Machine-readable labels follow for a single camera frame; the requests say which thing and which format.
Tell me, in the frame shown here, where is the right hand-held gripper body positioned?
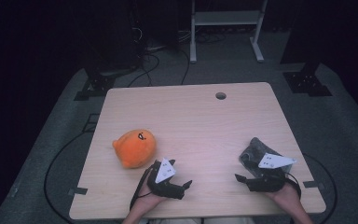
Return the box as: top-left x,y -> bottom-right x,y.
246,152 -> 297,193

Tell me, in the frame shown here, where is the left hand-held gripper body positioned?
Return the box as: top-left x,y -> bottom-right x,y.
146,157 -> 186,201

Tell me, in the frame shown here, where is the grey fuzzy cloth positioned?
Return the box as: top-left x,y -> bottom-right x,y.
238,136 -> 294,180

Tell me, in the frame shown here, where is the orange plush toy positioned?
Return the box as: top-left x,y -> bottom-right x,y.
112,129 -> 158,170

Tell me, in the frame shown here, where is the person's left hand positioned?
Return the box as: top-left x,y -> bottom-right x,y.
135,182 -> 170,211

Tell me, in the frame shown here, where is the person's right hand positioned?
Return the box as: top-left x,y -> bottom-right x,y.
265,182 -> 301,210

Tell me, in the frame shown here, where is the black tape strip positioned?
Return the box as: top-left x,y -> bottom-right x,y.
302,180 -> 326,191
67,187 -> 89,197

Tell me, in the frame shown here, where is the black stand base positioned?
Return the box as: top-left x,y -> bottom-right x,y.
282,61 -> 334,98
73,70 -> 117,102

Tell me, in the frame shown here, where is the white metal stand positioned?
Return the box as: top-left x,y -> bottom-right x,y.
189,0 -> 269,64

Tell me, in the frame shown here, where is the left hand-held gripper black cable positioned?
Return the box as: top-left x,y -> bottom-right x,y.
129,163 -> 157,210

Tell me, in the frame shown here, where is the hand-held gripper black cable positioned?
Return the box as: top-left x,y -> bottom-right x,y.
282,172 -> 302,200
129,163 -> 157,210

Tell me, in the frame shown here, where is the right hand-held gripper black cable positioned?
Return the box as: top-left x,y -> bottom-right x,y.
282,172 -> 302,200

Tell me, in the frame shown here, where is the black floor cable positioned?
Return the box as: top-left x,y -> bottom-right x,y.
43,130 -> 90,224
302,153 -> 338,224

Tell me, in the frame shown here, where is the tangle of black cables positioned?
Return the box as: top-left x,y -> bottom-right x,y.
126,26 -> 191,89

